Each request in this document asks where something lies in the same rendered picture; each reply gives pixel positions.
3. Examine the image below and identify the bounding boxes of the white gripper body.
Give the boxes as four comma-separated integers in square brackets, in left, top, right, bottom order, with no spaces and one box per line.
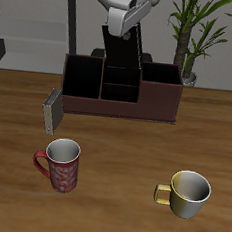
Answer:
[106,0,153,41]

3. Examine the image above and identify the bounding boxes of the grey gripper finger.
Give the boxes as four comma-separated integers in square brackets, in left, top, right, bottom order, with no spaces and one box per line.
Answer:
[121,31,132,42]

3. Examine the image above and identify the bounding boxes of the dark brown desk caddy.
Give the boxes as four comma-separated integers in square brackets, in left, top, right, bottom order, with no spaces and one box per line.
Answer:
[58,52,186,125]

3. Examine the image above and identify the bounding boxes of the grey book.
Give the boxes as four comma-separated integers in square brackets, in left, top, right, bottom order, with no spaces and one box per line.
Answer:
[39,87,67,137]

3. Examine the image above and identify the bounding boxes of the green pot plant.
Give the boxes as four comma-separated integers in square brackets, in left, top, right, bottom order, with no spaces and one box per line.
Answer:
[161,0,232,92]

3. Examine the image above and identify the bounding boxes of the red patterned mug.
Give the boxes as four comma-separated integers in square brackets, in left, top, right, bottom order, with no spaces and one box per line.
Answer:
[29,134,84,196]

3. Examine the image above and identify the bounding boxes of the yellow and white mug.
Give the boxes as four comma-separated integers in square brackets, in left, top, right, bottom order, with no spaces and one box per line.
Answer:
[151,167,214,221]

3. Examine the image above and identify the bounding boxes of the flat black base plate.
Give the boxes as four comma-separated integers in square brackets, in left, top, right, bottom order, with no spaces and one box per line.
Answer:
[91,46,154,63]

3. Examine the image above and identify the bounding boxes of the dark upright post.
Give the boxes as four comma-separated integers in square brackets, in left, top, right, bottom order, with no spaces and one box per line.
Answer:
[60,0,82,56]

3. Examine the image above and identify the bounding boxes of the white wall shelf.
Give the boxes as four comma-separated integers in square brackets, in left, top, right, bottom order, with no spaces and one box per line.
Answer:
[0,0,75,76]

